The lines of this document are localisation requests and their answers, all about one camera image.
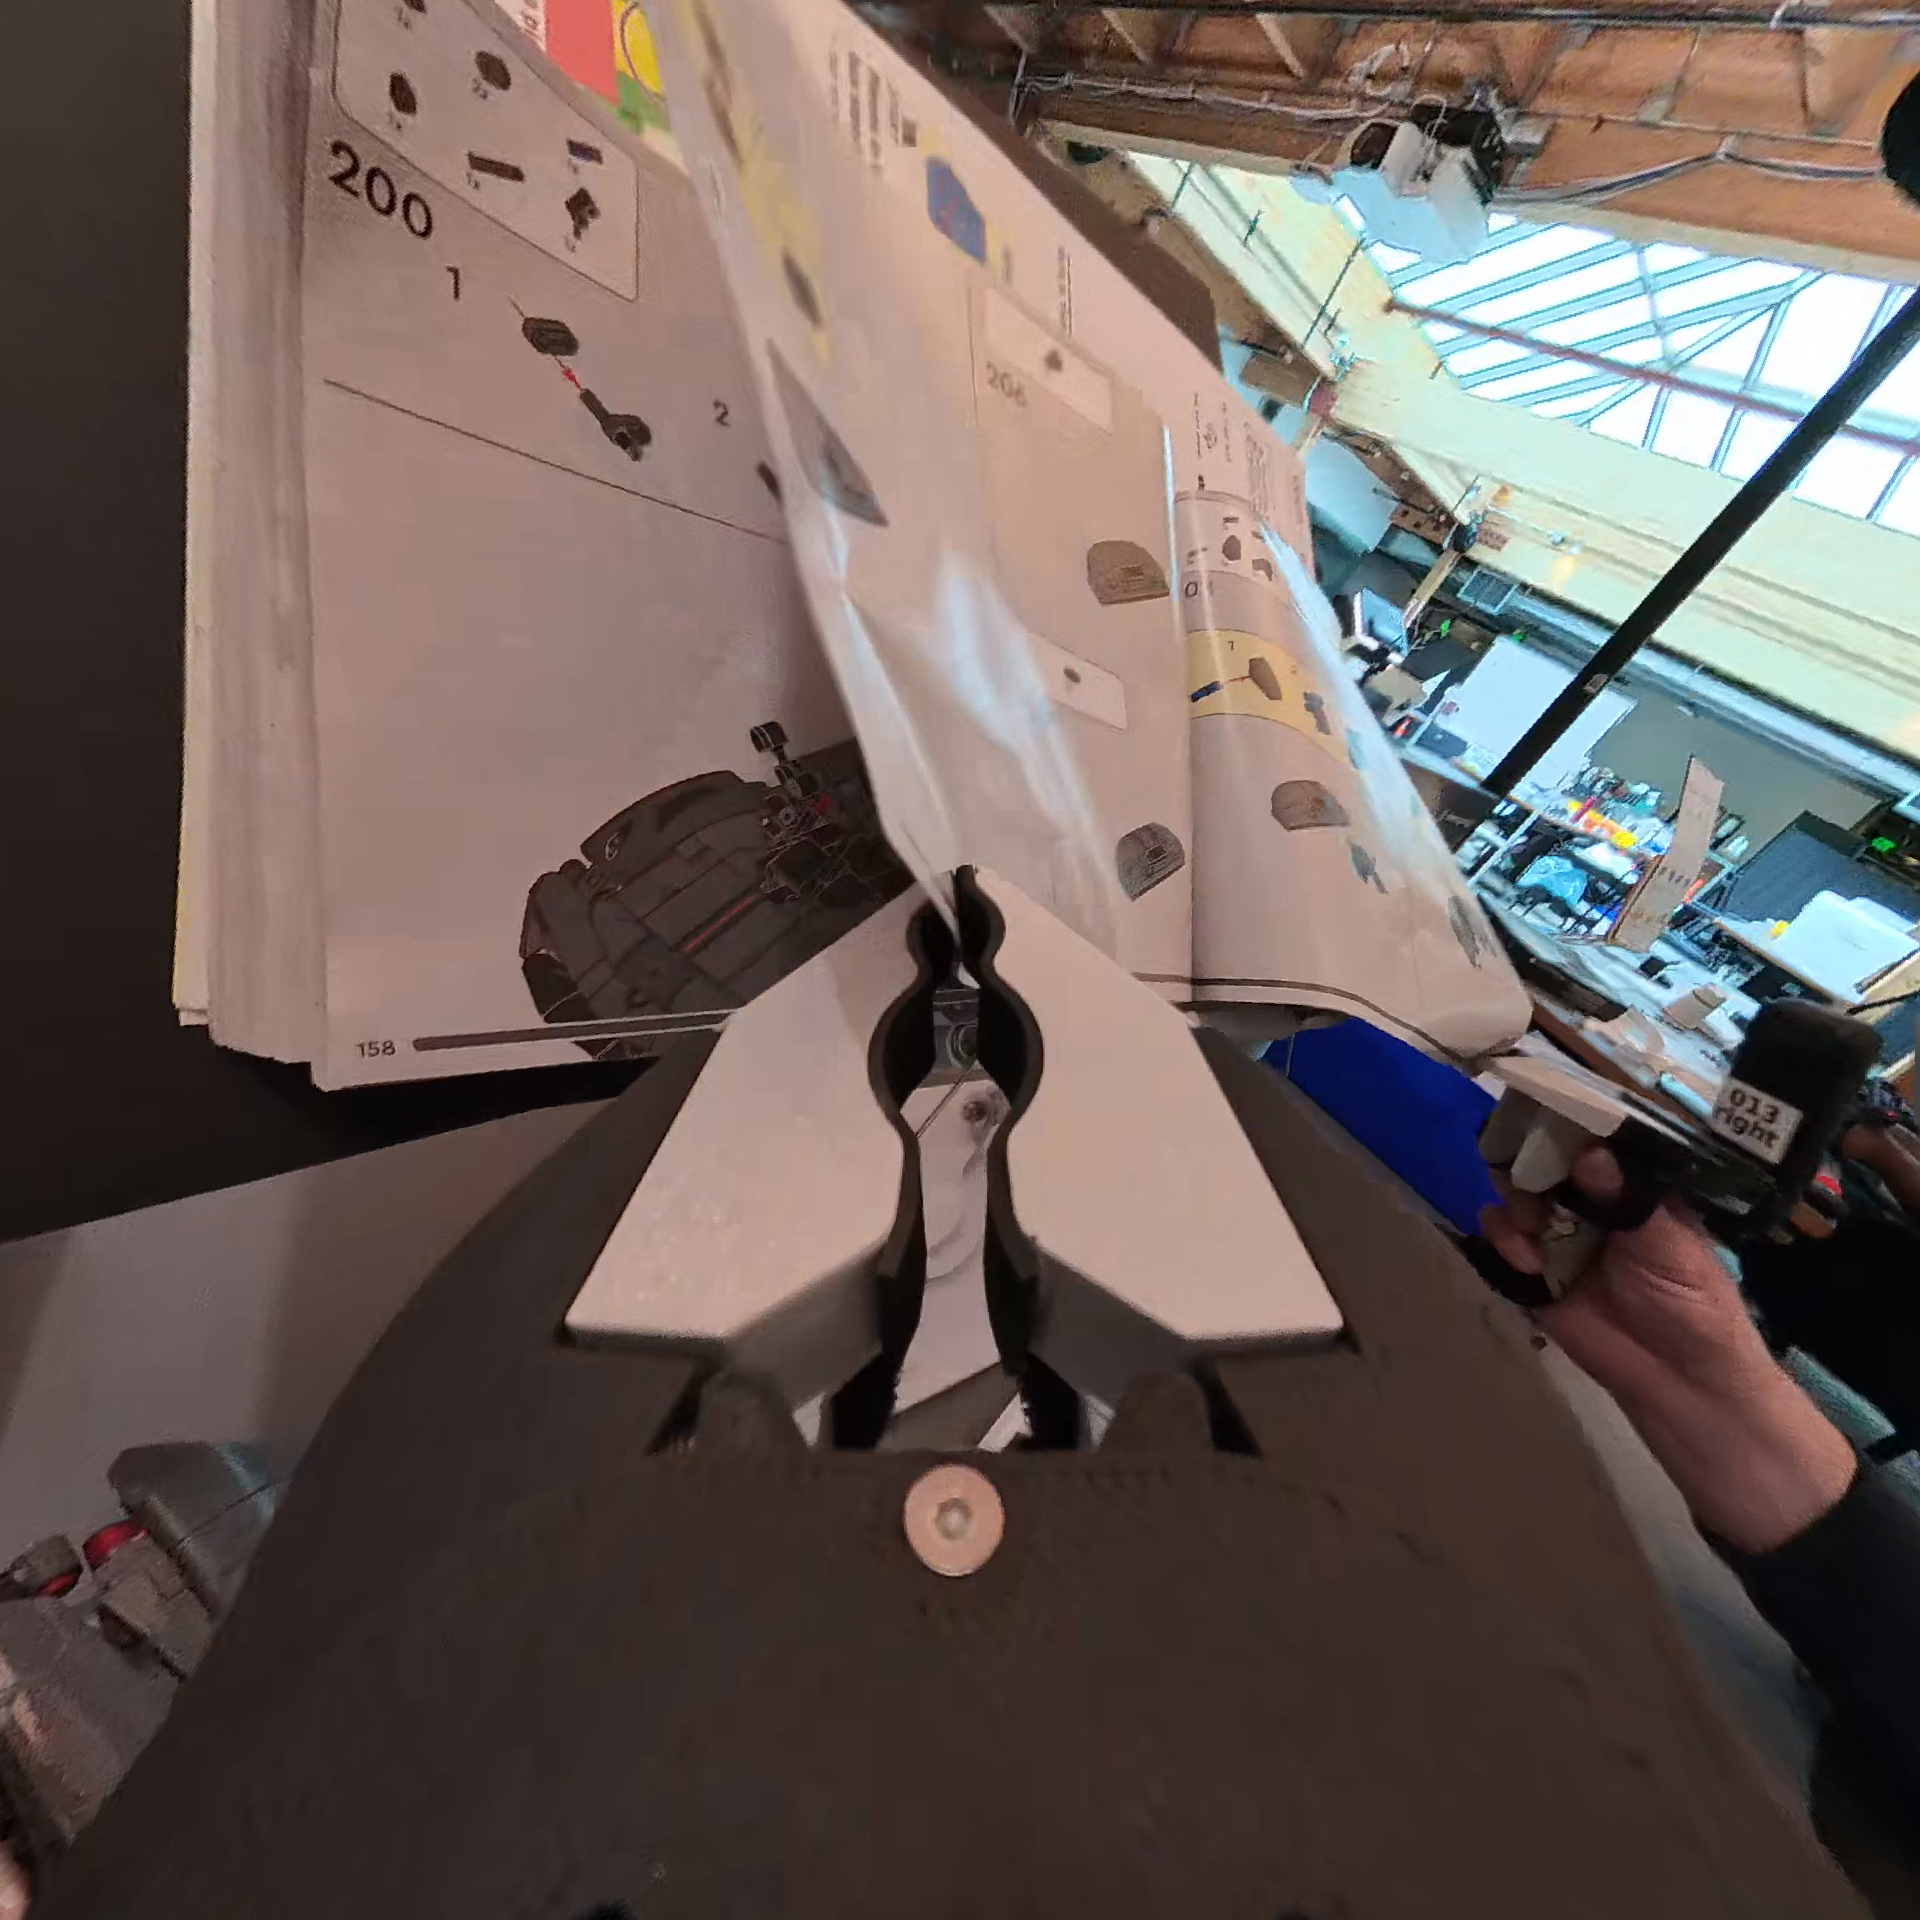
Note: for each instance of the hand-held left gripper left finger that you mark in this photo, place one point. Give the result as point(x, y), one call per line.
point(734, 1200)

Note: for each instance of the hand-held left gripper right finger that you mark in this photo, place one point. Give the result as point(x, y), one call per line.
point(1171, 1200)

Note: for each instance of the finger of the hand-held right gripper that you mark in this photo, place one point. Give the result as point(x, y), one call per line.
point(1560, 1096)

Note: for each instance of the lego instruction booklet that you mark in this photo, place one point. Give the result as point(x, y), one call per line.
point(523, 600)

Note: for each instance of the person's right forearm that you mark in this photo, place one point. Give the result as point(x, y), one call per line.
point(1845, 1622)

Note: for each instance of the person's right hand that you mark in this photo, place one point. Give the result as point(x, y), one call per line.
point(1680, 1336)

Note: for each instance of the blue plastic bin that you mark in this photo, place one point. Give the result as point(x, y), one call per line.
point(1382, 1109)

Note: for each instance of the cluttered workshop shelves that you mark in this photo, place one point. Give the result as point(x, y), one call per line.
point(1651, 870)

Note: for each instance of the black slanted pole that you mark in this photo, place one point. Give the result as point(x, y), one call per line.
point(1694, 556)

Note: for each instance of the skylight window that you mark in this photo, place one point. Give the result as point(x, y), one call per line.
point(1651, 331)

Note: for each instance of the white ceiling projector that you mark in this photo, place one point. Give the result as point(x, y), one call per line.
point(1424, 173)

